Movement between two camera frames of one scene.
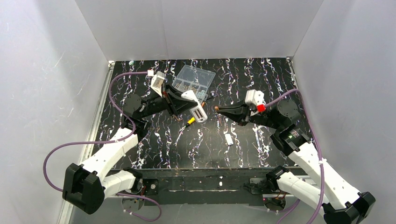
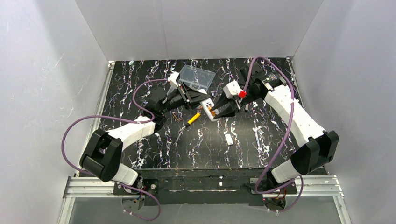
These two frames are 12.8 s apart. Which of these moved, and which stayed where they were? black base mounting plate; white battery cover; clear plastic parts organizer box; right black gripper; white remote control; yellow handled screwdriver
Moved: white remote control; right black gripper
Stayed: white battery cover; black base mounting plate; yellow handled screwdriver; clear plastic parts organizer box
